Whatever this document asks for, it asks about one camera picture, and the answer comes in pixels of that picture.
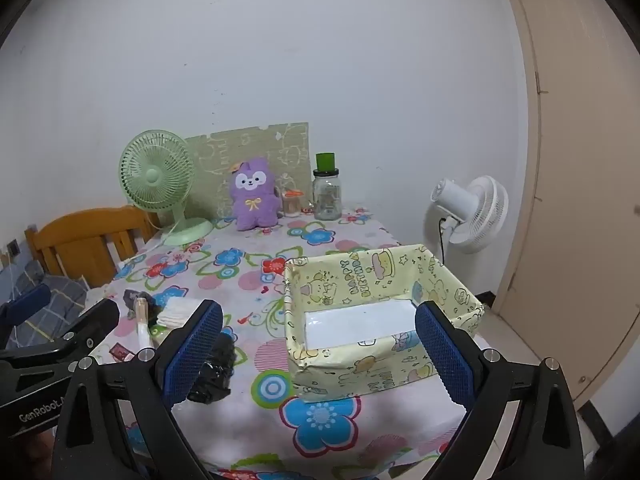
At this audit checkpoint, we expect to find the white standing fan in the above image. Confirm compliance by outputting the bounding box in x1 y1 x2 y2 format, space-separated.
424 175 509 255

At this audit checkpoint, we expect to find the floral tablecloth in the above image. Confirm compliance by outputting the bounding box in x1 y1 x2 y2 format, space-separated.
82 205 493 480

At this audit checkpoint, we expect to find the black plastic bag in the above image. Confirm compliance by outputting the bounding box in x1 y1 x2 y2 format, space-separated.
187 332 236 405

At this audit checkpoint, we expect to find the white fan cable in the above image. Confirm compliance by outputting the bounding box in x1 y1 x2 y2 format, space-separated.
115 210 181 268

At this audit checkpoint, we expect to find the white tube beige cap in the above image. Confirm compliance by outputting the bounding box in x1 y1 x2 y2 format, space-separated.
135 297 156 350

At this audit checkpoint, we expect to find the beige door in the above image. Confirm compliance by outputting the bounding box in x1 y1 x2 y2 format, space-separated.
495 0 640 411

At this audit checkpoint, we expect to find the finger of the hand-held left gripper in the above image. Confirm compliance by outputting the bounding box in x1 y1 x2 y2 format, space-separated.
0 284 52 351
47 298 121 361

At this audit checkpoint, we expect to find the purple plush toy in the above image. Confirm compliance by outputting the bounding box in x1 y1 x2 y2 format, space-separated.
229 156 282 232

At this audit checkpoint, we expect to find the green patterned board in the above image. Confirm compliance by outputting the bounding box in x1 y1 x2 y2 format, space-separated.
185 121 313 221

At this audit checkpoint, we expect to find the green desk fan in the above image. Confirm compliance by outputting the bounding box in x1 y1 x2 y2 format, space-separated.
118 130 214 247

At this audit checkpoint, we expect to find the glass jar green lid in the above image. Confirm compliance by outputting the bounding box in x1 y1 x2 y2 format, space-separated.
312 152 344 222

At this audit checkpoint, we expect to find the grey plaid pillow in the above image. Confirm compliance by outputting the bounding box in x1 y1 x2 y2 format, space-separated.
0 260 88 351

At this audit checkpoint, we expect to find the cotton swab cup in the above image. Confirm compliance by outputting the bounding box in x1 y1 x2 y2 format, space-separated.
281 188 304 217

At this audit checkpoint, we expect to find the wooden bed headboard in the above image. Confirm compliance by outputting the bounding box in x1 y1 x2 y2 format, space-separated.
25 205 162 291

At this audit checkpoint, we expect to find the yellow cartoon print box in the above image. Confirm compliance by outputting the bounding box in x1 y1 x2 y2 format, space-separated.
283 243 486 403

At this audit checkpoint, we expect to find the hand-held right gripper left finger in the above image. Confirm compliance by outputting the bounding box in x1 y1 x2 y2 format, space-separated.
54 299 236 480

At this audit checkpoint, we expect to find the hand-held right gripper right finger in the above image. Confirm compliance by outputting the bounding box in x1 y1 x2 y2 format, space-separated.
414 300 586 480

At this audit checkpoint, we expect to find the grey sock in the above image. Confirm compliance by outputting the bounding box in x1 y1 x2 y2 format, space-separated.
121 289 168 321

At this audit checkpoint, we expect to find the white towel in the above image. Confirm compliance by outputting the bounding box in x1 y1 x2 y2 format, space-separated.
157 297 201 331

